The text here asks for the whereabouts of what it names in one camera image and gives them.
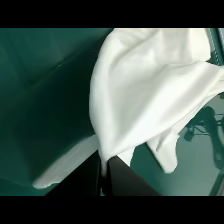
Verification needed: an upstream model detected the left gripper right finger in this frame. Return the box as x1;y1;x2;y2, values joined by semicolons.
107;155;162;197

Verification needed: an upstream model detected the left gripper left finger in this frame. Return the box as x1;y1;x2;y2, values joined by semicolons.
46;149;102;197

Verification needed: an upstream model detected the white garment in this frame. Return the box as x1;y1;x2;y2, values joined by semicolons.
88;28;224;177

